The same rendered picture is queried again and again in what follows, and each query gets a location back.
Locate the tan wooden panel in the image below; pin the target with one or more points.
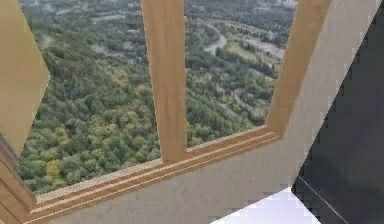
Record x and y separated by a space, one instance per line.
18 76

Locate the wooden framed window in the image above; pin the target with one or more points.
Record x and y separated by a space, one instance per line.
168 100

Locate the black cabinet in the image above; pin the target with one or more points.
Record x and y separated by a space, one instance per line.
350 150

